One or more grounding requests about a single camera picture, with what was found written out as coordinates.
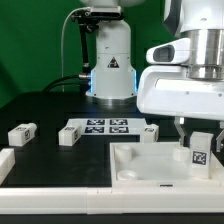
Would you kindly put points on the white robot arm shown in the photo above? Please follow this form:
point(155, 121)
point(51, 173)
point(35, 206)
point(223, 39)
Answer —
point(202, 21)

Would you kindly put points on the white U-shaped fence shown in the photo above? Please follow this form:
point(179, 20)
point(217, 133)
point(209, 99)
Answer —
point(106, 200)

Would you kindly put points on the white marker sheet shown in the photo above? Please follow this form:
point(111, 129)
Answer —
point(109, 126)

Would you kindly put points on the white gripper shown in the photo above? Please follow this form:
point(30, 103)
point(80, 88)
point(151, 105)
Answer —
point(165, 89)

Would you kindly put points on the white square tabletop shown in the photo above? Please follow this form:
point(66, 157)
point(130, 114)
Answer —
point(158, 164)

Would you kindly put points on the black camera on mount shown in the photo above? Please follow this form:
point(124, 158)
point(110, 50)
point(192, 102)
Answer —
point(88, 19)

